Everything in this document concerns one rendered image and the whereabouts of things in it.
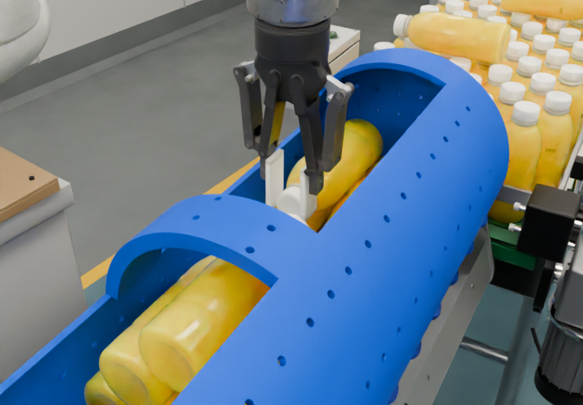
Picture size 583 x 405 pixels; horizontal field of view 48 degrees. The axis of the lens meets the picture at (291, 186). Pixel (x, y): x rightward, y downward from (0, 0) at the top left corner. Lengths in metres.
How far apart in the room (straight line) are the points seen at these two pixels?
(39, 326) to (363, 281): 0.73
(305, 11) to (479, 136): 0.30
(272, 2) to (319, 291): 0.27
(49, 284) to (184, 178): 1.81
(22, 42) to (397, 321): 0.76
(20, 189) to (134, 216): 1.69
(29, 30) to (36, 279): 0.39
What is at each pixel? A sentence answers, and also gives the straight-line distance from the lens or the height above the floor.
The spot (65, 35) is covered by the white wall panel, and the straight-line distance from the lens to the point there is 3.95.
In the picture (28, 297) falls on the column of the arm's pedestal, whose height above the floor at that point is 0.83.
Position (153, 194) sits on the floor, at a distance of 2.81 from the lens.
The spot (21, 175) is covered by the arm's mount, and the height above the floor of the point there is 1.02.
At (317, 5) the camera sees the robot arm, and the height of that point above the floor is 1.37.
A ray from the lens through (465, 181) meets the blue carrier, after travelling 0.74.
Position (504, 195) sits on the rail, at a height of 0.96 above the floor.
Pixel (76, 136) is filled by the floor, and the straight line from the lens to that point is 3.35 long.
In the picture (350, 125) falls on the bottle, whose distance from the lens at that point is 0.88.
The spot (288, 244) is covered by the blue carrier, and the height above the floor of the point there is 1.23.
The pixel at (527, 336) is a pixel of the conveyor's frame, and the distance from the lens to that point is 1.66.
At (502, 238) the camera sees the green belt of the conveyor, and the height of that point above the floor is 0.89.
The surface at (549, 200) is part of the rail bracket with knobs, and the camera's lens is 1.04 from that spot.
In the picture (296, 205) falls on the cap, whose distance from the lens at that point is 0.75.
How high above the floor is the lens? 1.56
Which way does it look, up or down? 34 degrees down
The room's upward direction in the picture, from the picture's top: straight up
